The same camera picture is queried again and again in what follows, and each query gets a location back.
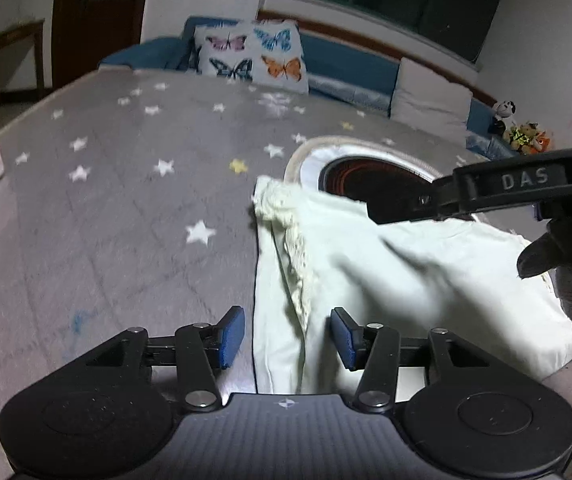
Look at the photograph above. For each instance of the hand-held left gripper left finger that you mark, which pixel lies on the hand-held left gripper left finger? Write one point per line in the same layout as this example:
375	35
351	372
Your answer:
231	337

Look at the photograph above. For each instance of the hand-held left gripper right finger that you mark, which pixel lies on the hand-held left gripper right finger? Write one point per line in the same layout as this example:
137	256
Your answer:
343	337

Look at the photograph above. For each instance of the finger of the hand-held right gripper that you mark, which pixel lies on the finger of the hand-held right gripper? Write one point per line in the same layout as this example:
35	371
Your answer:
411	202

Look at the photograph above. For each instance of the pale green printed t-shirt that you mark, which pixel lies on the pale green printed t-shirt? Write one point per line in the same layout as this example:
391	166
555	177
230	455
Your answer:
366	270

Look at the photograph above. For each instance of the orange plush toy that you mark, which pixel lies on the orange plush toy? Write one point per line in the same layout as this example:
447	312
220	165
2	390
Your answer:
528	137

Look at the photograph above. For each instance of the round white-rimmed dark mat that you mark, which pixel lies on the round white-rimmed dark mat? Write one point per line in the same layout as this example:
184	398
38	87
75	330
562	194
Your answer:
366	175

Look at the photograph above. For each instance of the panda plush toy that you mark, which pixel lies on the panda plush toy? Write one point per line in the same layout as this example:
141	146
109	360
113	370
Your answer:
503	115

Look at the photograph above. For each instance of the white cushion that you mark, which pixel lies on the white cushion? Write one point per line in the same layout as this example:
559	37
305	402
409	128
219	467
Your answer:
431	100

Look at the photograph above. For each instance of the blue-grey patterned cushion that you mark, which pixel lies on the blue-grey patterned cushion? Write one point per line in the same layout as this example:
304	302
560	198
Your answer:
351	95

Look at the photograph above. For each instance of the blue sofa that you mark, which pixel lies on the blue sofa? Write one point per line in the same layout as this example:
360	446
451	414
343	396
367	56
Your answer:
346	62

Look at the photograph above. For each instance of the grey star-print blanket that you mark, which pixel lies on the grey star-print blanket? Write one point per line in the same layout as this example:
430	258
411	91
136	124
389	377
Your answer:
116	210

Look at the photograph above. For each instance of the butterfly print pillow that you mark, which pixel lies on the butterfly print pillow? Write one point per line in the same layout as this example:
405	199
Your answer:
246	60

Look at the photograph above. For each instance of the dark wooden door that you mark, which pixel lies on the dark wooden door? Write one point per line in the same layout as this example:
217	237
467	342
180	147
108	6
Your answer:
101	15

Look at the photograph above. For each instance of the dark wooden table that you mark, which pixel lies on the dark wooden table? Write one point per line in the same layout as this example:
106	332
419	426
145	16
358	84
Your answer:
21	30

